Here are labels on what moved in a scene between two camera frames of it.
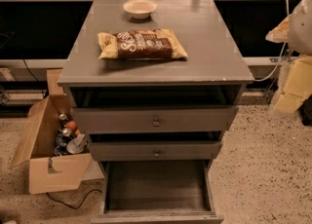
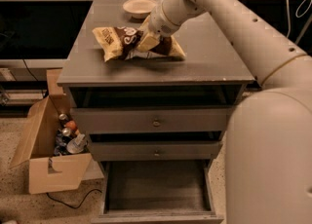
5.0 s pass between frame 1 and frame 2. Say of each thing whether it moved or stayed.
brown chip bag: moved
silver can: stayed
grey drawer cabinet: stayed
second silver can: stayed
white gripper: moved
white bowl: stayed
